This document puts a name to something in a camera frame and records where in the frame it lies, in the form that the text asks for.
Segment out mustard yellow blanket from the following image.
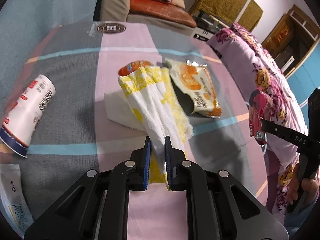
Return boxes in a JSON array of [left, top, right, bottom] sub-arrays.
[[188, 0, 263, 31]]

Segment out beige armchair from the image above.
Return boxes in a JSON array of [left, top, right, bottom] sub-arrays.
[[95, 0, 195, 36]]

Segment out pink grey plaid tablecloth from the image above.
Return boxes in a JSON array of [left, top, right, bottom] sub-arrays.
[[0, 21, 270, 240]]

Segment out pink floral bed quilt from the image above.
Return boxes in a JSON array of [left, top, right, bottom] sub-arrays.
[[207, 23, 308, 218]]

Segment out pink snack wrapper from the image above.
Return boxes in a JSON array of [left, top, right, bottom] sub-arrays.
[[249, 87, 273, 146]]

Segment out white leaflet packet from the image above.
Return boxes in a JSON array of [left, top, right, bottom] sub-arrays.
[[1, 164, 34, 238]]

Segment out wooden door frame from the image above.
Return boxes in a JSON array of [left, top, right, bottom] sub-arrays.
[[262, 5, 319, 77]]

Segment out white red paper cup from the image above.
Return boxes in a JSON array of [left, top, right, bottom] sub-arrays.
[[1, 74, 56, 158]]

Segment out orange leather seat cushion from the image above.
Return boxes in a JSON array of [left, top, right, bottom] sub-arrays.
[[130, 0, 196, 28]]

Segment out black bedside stereo unit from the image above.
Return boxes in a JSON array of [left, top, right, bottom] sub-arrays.
[[191, 10, 231, 42]]

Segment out operator right hand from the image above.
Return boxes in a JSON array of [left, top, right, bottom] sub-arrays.
[[287, 164, 319, 208]]

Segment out orange fruit snack bag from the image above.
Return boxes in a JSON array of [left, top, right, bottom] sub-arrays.
[[165, 58, 222, 118]]

